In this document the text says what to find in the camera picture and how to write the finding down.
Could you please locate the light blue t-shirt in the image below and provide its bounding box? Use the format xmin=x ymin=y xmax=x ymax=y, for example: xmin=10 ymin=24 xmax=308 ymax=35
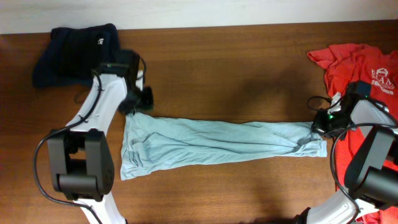
xmin=120 ymin=113 xmax=327 ymax=180

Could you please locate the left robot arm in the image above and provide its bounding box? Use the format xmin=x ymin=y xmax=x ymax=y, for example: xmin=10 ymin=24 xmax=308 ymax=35
xmin=38 ymin=50 xmax=154 ymax=223

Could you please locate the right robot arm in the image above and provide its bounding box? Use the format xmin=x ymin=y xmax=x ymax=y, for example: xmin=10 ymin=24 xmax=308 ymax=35
xmin=293 ymin=81 xmax=397 ymax=224

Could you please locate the red printed t-shirt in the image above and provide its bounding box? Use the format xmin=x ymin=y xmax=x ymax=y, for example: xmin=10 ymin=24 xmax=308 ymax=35
xmin=307 ymin=44 xmax=397 ymax=223

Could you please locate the black folded garment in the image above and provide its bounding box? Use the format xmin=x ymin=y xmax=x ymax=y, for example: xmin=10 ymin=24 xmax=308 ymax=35
xmin=58 ymin=30 xmax=119 ymax=80

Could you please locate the navy blue folded garment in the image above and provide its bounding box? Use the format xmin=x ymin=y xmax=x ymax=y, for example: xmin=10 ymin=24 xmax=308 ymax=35
xmin=32 ymin=23 xmax=121 ymax=89

